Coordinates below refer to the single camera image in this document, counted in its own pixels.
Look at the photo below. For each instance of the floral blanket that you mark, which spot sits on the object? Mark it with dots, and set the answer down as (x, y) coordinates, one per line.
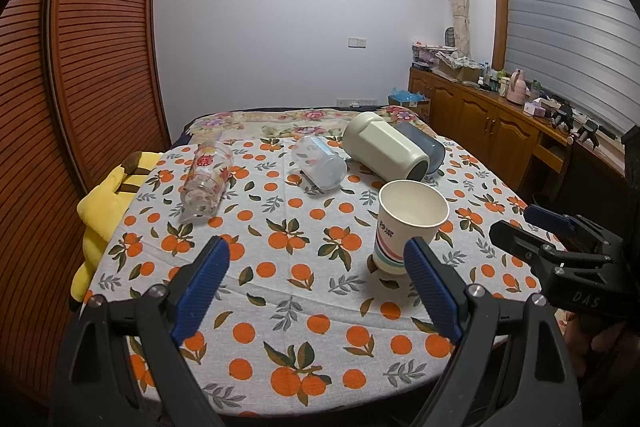
(280, 122)

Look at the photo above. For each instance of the person's right hand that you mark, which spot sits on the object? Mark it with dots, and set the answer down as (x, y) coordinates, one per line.
(590, 342)

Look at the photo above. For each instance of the blue plastic bag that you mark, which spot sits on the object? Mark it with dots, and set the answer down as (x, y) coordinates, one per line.
(407, 98)

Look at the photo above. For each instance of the tissue box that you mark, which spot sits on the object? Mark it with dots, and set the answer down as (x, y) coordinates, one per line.
(535, 108)

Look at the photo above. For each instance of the pink thermos jug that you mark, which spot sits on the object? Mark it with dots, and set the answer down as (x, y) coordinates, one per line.
(517, 88)

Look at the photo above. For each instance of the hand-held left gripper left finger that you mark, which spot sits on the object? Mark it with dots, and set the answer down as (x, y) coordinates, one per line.
(202, 287)

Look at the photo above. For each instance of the cardboard box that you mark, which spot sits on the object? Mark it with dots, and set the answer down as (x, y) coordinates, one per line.
(457, 68)

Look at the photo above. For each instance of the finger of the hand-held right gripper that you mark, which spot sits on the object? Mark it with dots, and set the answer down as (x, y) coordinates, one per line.
(550, 217)
(522, 244)

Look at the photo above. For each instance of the white wall socket strip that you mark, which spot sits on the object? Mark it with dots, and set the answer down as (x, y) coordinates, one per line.
(356, 101)

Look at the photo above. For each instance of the yellow plush toy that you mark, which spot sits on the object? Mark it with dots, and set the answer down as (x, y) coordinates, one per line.
(100, 217)

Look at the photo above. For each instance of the frosted translucent cup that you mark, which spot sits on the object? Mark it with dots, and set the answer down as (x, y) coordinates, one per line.
(317, 162)

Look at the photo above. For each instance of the wooden sideboard cabinet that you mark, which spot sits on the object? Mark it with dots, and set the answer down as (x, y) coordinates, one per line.
(480, 117)

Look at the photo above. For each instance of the orange fruit print tablecloth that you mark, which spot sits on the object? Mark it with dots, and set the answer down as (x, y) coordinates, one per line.
(300, 292)

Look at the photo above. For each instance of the striped white paper cup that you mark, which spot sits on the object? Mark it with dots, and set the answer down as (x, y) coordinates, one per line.
(395, 217)

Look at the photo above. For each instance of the group of small bottles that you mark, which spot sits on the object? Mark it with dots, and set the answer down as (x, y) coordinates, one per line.
(491, 78)

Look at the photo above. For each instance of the grey window blind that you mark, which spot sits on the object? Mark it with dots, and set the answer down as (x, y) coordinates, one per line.
(565, 17)

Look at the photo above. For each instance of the clear glass cup red print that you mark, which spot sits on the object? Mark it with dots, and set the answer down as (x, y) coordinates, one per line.
(205, 187)

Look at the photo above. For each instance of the black clamp stand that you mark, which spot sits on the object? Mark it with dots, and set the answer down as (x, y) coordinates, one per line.
(590, 133)
(564, 116)

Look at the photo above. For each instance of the white wall switch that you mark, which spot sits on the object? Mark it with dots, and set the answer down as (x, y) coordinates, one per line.
(357, 42)

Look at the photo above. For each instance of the wooden louvered wardrobe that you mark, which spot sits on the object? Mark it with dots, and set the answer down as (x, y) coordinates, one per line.
(100, 57)

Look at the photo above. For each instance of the small black fan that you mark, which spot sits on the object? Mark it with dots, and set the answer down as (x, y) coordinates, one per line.
(451, 37)

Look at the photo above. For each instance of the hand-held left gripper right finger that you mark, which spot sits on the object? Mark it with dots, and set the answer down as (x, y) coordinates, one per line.
(432, 292)

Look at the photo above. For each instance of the grey-blue plastic cup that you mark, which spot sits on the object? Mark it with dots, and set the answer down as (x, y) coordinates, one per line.
(431, 149)

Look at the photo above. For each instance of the cream plastic cup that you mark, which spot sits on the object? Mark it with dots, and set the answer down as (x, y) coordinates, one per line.
(380, 144)

